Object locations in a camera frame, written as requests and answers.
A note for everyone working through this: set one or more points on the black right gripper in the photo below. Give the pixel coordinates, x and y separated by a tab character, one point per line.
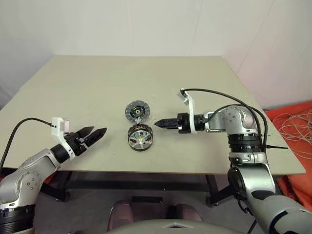
184	123

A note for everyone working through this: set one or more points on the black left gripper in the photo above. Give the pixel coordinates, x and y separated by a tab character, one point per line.
75	146

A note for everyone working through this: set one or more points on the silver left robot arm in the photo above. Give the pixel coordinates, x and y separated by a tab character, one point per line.
29	170

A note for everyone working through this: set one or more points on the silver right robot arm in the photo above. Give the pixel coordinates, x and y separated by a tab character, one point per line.
253	178

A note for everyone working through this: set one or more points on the silver motor stator base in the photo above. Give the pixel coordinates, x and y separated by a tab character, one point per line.
141	128

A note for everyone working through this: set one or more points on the grey motor cover disc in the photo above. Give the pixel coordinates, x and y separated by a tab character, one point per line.
137	111

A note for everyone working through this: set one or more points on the orange fabric beanbag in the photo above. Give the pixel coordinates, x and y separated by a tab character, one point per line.
48	178
299	180

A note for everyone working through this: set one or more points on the dark maroon rounded shape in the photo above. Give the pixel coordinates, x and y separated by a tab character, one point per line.
120	214
186	212

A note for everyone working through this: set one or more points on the grey robot torso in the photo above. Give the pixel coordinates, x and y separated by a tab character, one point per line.
158	228

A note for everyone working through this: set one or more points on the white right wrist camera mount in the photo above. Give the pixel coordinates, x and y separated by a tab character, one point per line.
192	107

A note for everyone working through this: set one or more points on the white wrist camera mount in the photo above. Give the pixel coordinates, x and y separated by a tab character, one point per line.
57	126
192	107

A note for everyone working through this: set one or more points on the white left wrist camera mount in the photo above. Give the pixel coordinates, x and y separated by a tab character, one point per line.
57	126

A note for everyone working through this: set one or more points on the black metal table frame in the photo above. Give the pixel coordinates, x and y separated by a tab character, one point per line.
136	184

